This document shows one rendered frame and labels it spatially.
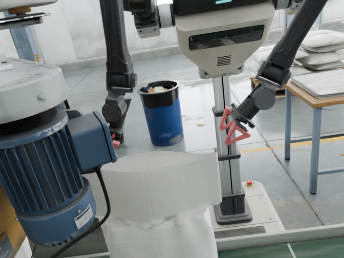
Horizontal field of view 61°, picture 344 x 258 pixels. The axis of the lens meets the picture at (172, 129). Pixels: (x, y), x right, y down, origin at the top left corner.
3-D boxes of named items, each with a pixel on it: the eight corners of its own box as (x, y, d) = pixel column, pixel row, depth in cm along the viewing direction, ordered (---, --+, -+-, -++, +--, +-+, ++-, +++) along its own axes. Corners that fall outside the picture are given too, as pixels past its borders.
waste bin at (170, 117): (186, 127, 369) (178, 77, 343) (188, 145, 322) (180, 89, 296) (149, 132, 372) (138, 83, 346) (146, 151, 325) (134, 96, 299)
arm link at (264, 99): (291, 71, 86) (263, 60, 87) (298, 75, 75) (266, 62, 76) (271, 107, 90) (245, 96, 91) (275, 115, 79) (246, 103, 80)
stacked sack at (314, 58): (337, 54, 430) (337, 45, 425) (355, 59, 392) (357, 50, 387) (293, 62, 429) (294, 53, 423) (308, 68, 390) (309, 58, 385)
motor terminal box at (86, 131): (110, 153, 69) (98, 108, 64) (122, 171, 61) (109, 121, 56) (75, 165, 66) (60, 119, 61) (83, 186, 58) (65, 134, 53)
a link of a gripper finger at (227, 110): (215, 131, 93) (234, 109, 90) (212, 121, 100) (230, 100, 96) (231, 141, 95) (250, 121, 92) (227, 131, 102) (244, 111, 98)
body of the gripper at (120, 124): (99, 133, 87) (105, 111, 84) (104, 119, 97) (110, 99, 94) (120, 139, 89) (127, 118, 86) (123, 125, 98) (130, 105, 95)
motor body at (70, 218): (105, 199, 71) (77, 103, 61) (90, 248, 57) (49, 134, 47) (45, 207, 71) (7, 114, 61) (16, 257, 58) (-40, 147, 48)
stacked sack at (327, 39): (342, 38, 414) (343, 30, 409) (359, 43, 376) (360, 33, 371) (295, 45, 420) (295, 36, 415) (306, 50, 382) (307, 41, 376)
